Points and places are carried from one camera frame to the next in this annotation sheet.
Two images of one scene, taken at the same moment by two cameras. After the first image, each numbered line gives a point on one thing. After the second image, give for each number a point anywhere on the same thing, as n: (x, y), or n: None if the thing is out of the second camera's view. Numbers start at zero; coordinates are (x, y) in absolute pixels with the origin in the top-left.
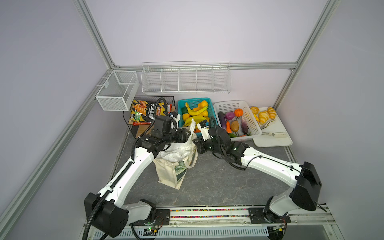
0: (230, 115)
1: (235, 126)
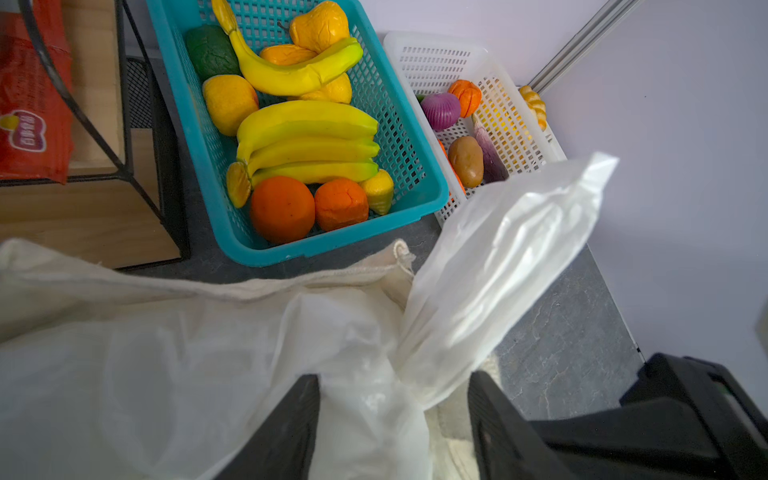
0: (441, 110)
1: (467, 159)
